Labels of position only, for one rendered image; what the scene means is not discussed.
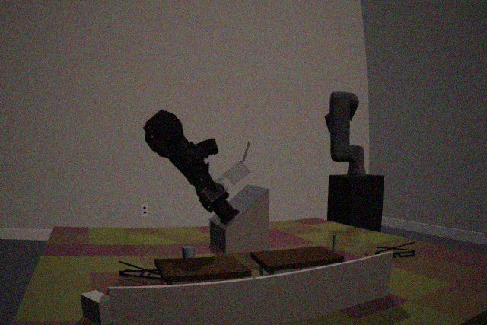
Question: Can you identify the white curved panel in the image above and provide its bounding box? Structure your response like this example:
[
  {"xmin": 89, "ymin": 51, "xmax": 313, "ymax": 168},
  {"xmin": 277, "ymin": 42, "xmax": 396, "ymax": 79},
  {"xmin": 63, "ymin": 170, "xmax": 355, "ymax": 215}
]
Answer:
[{"xmin": 109, "ymin": 251, "xmax": 393, "ymax": 325}]

